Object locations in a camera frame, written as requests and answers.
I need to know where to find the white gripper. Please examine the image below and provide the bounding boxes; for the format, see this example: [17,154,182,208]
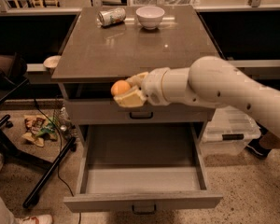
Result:
[114,67,169,108]

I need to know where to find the orange fruit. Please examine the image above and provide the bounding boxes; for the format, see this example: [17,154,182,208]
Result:
[111,80,131,96]

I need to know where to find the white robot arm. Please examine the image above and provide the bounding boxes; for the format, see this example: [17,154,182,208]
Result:
[111,56,280,139]

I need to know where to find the grey drawer cabinet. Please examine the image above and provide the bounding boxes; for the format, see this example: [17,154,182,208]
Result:
[52,6,218,141]

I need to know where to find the closed grey upper drawer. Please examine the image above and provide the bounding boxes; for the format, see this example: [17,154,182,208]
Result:
[64,99,215,125]

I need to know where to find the open grey lower drawer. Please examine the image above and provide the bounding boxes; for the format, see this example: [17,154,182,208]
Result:
[64,123,222,215]

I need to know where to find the white ceramic bowl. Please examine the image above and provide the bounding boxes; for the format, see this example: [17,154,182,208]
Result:
[136,6,165,30]

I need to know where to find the tipped drink can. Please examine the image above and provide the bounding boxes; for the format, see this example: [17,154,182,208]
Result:
[98,7,126,27]

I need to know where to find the plastic bottle on floor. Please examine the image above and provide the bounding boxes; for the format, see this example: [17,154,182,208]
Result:
[58,107,72,140]

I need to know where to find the small round dish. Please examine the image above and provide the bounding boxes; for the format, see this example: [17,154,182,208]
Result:
[43,55,61,69]

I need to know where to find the clear plastic storage bin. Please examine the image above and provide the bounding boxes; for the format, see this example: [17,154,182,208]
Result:
[200,106,261,156]

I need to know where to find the snack bags on floor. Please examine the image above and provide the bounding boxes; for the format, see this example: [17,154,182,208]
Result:
[21,115,58,147]

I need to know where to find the person leg with shoe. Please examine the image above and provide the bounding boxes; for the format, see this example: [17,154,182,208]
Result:
[245,125,280,159]

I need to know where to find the black stand legs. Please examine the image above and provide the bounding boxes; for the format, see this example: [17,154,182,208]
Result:
[0,77,76,209]

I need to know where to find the white sneaker bottom left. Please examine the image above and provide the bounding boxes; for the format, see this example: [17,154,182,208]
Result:
[16,215,53,224]

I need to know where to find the black floor cable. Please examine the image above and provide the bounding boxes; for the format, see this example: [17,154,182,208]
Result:
[33,98,82,224]

